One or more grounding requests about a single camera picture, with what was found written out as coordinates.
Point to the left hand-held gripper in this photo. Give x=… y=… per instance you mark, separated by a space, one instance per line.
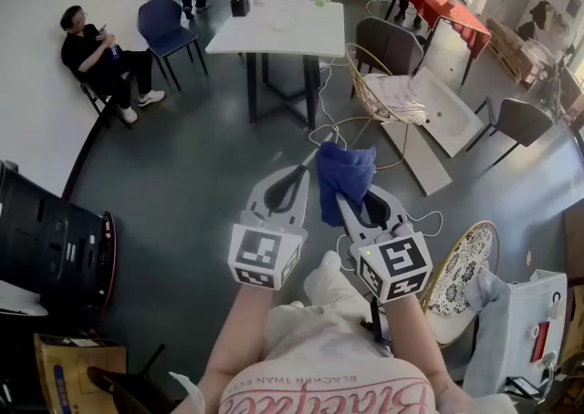
x=255 y=248

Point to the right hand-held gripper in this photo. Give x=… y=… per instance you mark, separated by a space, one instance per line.
x=397 y=261

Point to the person's right forearm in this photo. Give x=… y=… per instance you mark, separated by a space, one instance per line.
x=415 y=339

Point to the person's left forearm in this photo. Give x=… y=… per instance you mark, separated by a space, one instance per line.
x=232 y=339

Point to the person's white shoe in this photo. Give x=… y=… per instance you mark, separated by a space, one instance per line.
x=331 y=260

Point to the flat white panel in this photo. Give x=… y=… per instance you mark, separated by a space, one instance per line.
x=420 y=161

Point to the black belt-worn device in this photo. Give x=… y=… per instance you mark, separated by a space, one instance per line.
x=376 y=321

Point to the gold chair with patterned seat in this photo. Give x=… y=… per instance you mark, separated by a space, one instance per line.
x=461 y=275

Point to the person's white trousers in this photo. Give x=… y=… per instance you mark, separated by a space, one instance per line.
x=328 y=312

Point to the white panel with rim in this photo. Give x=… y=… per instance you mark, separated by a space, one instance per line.
x=449 y=111

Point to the pale blue cloth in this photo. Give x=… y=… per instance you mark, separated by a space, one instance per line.
x=490 y=321

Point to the white marble table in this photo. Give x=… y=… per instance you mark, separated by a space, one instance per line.
x=283 y=38

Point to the white shirt with pink print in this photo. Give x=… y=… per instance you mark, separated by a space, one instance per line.
x=328 y=385

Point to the dark brown chair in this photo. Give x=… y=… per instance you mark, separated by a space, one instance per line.
x=388 y=45

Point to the dark grey chair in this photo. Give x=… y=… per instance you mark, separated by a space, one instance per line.
x=520 y=120

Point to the white box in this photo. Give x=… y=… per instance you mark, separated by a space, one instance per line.
x=538 y=312

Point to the black square box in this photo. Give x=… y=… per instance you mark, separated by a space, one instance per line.
x=240 y=6

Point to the black metal chair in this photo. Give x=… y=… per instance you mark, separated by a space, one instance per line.
x=98 y=102

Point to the navy blue chair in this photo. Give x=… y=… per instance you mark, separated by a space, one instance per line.
x=162 y=24

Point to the wooden pallet stack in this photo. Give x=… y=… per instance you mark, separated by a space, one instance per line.
x=506 y=49

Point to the red table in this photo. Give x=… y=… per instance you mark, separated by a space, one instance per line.
x=447 y=15

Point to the blue label bottle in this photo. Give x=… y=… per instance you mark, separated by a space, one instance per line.
x=114 y=51

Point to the black tripod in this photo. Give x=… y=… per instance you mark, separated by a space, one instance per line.
x=554 y=79

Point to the black case with red trim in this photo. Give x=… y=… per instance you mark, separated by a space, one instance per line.
x=50 y=239

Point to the black bag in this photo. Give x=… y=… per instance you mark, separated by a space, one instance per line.
x=123 y=389

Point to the brown cardboard box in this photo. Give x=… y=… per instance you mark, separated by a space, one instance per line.
x=64 y=366

